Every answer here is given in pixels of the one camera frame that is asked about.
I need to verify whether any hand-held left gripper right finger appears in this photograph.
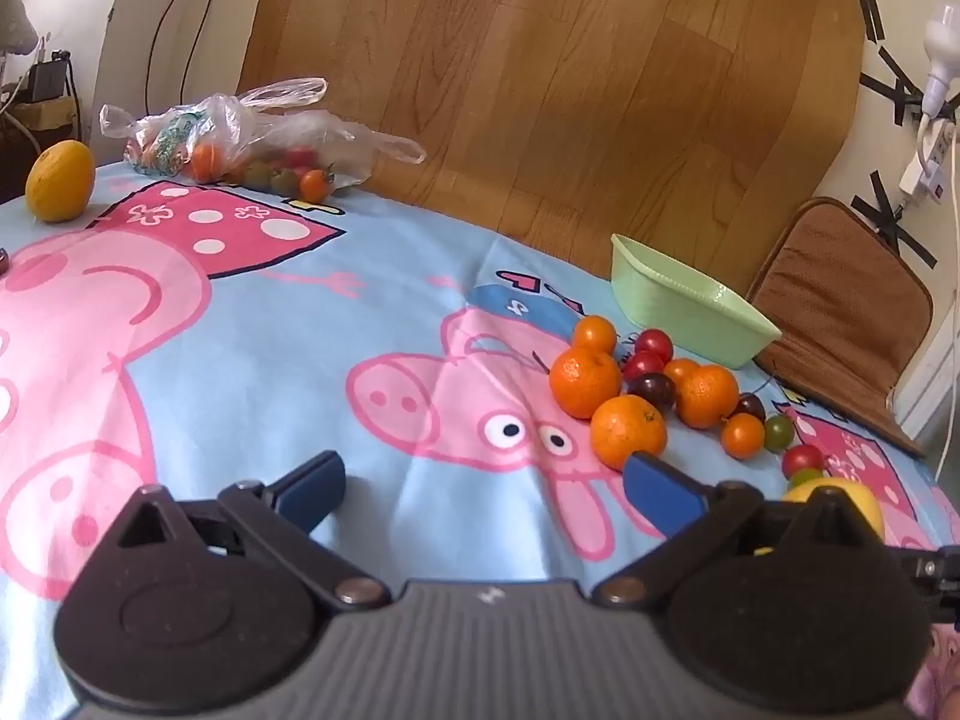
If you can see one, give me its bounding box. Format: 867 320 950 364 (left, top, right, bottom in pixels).
596 452 887 607

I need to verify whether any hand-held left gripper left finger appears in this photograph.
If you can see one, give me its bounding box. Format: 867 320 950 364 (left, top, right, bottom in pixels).
97 451 392 610

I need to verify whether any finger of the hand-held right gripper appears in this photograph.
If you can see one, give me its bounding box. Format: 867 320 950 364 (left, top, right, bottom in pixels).
904 544 960 622

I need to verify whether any orange mandarin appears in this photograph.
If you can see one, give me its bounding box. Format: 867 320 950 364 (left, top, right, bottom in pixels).
549 347 623 419
676 364 741 430
590 394 668 471

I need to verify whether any yellow lemon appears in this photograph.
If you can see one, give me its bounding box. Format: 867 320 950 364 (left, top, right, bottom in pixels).
782 476 886 545

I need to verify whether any green plastic basket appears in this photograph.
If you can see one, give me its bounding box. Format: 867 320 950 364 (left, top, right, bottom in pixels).
610 234 783 368

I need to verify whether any cartoon pig printed blanket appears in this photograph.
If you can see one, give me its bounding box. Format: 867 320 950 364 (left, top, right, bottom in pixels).
0 157 960 720

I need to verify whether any brown seat cushion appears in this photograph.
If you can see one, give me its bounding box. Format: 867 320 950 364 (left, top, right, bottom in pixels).
746 197 935 458

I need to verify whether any bagged orange fruit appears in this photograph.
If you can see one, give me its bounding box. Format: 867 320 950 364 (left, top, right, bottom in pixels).
189 142 226 182

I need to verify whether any black tape cross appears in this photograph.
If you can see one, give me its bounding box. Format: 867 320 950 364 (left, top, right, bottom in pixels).
851 171 938 269
859 45 931 128

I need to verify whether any clear plastic bag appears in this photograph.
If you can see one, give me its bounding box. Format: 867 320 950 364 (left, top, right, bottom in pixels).
100 77 427 200

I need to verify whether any green foam fruit net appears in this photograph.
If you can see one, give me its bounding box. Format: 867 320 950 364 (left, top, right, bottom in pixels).
142 111 207 166

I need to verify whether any large yellow citrus fruit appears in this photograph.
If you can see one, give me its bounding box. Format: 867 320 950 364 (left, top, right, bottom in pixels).
25 140 97 224

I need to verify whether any white power strip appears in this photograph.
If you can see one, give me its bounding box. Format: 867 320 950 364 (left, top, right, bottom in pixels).
898 124 957 203

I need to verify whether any wood pattern panel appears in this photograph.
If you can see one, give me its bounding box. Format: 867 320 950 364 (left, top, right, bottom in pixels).
238 0 863 308

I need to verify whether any black tape strip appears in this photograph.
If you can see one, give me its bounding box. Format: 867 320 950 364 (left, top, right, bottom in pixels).
851 0 887 44

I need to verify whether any white fuzzy object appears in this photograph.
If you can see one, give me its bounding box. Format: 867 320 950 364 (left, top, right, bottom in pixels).
0 0 38 53

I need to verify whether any black wall cable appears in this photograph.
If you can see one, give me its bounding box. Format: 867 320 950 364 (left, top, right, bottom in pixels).
146 0 218 117

